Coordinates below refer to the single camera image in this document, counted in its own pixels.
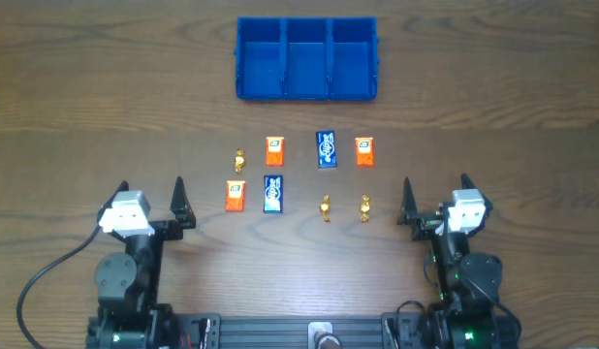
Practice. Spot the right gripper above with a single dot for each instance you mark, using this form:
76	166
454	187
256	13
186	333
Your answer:
428	225

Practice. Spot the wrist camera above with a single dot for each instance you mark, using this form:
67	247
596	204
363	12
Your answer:
127	211
466	208

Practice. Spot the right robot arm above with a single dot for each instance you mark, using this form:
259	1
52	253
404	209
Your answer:
479	276

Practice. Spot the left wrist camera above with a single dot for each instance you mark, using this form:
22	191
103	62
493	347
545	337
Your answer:
127	211

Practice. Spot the mounting rail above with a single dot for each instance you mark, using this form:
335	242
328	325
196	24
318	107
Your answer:
270	332

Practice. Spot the orange candy box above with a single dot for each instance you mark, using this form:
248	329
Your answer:
274	154
235	199
364	155

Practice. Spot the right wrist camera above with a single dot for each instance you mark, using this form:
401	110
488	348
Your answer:
466	208

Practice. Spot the blue candy pack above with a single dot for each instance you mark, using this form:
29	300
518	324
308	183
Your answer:
326	149
273	194

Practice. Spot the blue tray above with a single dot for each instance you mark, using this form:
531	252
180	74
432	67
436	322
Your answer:
261	68

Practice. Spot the gold wrapped candy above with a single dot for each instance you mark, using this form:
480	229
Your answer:
239	161
365	208
324	208

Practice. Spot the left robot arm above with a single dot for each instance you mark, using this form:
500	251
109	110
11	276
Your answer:
115	278

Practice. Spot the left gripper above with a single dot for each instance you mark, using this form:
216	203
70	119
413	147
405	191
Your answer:
167	230

